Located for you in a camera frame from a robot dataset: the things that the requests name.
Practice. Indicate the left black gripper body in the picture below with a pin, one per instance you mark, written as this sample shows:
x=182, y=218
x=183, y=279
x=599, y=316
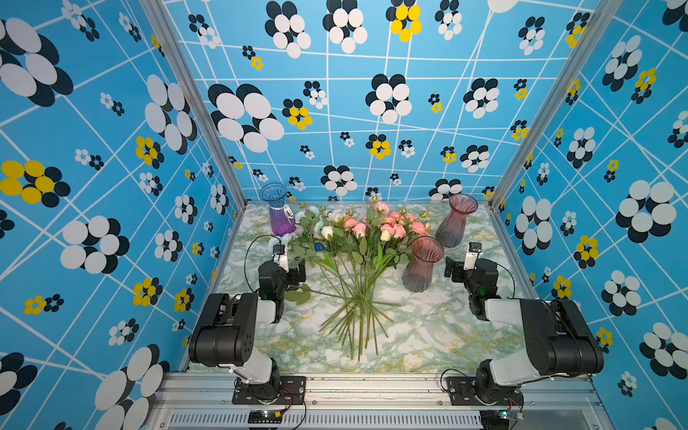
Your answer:
x=293, y=270

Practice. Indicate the corner aluminium post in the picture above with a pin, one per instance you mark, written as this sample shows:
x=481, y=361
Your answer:
x=162, y=27
x=600, y=20

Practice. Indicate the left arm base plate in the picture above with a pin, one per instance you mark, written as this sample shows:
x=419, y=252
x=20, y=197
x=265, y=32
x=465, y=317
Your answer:
x=287, y=390

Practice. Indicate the controller circuit board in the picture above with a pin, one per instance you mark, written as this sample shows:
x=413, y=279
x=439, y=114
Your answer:
x=265, y=418
x=500, y=420

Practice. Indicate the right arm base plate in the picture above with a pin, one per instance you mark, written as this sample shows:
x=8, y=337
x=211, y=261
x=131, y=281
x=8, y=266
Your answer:
x=469, y=391

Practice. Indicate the left controller circuit board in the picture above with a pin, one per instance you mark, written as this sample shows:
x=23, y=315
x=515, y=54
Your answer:
x=265, y=418

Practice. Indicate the right controller circuit board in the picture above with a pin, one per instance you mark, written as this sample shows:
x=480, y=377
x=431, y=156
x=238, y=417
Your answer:
x=500, y=420

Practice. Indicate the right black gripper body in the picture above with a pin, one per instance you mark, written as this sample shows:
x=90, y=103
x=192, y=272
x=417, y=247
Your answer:
x=459, y=271

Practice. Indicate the left corner aluminium post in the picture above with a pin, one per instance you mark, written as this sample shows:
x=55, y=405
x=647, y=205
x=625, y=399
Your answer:
x=162, y=27

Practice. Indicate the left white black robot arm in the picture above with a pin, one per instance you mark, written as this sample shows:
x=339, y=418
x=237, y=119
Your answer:
x=224, y=334

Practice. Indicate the front pink grey glass vase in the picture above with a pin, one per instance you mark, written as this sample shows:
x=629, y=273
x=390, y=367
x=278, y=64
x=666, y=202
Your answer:
x=418, y=274

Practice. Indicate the blue purple glass vase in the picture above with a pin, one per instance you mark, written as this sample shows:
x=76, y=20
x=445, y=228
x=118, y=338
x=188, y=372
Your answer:
x=282, y=218

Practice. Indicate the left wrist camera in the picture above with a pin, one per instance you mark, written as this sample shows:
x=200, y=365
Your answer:
x=280, y=256

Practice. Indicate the right corner aluminium post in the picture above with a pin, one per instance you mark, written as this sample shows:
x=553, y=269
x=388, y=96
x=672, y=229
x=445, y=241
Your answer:
x=600, y=20

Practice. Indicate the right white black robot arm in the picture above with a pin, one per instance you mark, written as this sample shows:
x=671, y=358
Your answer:
x=558, y=341

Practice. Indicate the aluminium front rail frame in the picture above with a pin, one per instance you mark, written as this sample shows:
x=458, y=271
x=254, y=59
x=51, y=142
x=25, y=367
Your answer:
x=373, y=401

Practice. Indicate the pile of artificial flowers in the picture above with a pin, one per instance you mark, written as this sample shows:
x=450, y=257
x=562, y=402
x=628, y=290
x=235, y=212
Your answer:
x=353, y=251

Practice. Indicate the pink grey glass vase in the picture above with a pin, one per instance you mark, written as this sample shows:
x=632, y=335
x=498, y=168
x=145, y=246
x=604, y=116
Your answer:
x=451, y=231
x=418, y=274

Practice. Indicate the rear pink grey glass vase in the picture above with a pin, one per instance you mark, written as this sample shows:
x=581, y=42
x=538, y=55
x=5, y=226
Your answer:
x=451, y=231

